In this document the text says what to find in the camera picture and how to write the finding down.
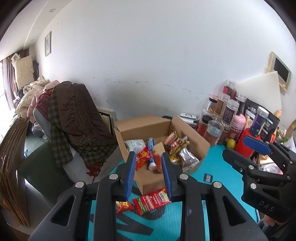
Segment brown spice jar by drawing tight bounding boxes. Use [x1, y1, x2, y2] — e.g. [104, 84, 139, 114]
[217, 124, 232, 145]

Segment teal bubble mat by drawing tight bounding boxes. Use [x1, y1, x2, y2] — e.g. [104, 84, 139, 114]
[87, 146, 262, 241]

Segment green plaid shirt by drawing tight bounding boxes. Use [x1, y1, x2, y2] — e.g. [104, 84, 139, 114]
[47, 91, 107, 169]

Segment green sofa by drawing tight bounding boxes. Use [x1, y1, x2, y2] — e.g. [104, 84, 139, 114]
[18, 140, 77, 204]

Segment wide jar brown powder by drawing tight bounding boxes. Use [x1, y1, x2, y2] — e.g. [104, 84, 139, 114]
[205, 120, 223, 146]

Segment jar purple label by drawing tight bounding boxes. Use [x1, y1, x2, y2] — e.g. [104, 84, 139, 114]
[250, 106, 270, 137]

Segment leaning picture frame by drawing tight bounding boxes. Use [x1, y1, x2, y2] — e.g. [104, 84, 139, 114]
[97, 108, 117, 135]

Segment blue white candy tube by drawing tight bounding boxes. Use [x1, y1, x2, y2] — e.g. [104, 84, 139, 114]
[146, 137, 157, 171]

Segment dark printed pouch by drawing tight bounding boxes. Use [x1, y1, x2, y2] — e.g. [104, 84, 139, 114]
[264, 116, 280, 139]

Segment red brown wafer packet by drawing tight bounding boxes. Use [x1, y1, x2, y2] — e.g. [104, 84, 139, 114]
[164, 130, 183, 146]

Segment red bottle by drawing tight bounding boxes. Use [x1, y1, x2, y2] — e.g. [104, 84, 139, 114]
[235, 128, 262, 158]

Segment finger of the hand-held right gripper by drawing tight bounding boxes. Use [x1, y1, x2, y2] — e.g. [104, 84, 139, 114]
[242, 135, 296, 179]
[222, 148, 292, 186]

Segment cardboard box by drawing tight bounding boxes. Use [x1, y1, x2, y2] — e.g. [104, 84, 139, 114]
[114, 115, 211, 195]

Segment black pouch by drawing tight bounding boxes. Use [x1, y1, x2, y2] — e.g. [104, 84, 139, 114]
[244, 98, 262, 130]

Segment white patterned bread packet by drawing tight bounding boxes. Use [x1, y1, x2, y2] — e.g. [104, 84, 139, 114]
[124, 138, 146, 153]

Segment red striped cloth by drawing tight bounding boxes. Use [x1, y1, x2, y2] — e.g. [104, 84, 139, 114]
[35, 90, 53, 112]

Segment pile of bedding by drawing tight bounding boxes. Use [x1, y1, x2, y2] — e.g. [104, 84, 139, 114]
[15, 76, 60, 118]

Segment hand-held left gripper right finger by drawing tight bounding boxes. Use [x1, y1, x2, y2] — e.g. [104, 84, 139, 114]
[161, 151, 270, 241]

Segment silver clear snack packet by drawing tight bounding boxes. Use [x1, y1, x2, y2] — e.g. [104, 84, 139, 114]
[179, 146, 200, 173]

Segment stack of flat cardboard sheets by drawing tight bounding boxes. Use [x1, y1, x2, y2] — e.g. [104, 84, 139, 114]
[0, 117, 30, 227]

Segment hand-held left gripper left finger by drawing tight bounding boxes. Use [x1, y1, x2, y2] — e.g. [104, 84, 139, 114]
[27, 151, 137, 241]

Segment red crinkled snack packet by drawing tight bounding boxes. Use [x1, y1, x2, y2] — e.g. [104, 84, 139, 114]
[135, 147, 155, 171]

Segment tall jar red label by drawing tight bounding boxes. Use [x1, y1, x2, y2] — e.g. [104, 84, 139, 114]
[223, 80, 236, 100]

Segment cream wall intercom panel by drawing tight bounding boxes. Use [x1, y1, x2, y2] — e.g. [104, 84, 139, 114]
[265, 51, 292, 93]

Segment clear jar brown label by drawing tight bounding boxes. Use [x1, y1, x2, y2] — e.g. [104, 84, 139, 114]
[215, 93, 230, 116]

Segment clear jar dark label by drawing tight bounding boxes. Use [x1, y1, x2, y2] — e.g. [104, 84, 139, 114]
[224, 99, 240, 126]

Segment red packet green end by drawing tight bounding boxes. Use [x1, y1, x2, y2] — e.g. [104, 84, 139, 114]
[132, 188, 172, 216]

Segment white black device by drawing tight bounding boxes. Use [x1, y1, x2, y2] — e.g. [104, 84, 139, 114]
[180, 113, 200, 126]

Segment brown curtain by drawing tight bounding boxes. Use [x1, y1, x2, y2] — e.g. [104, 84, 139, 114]
[0, 56, 18, 112]

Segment clear jar dark contents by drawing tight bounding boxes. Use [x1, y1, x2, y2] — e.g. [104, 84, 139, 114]
[235, 93, 247, 114]

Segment small jar black lid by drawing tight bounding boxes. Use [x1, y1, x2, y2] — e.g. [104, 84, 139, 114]
[207, 95, 218, 114]

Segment white printed cloth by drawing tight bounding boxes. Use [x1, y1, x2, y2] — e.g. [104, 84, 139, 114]
[62, 148, 102, 183]

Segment framed wall picture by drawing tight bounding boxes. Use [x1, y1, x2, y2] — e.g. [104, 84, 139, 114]
[44, 31, 52, 57]

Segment pink bottle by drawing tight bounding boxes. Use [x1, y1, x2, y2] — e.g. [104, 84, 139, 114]
[229, 113, 246, 142]

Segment person's right hand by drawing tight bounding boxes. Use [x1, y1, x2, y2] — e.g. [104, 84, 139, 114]
[263, 214, 278, 230]

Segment cream quilted cloth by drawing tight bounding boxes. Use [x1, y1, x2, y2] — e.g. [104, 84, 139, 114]
[13, 54, 35, 90]

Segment small red orange packet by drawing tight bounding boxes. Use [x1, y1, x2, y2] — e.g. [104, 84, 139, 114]
[115, 200, 134, 214]

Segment red powder jar dark lid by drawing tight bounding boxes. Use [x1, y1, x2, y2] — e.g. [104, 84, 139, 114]
[196, 115, 213, 137]

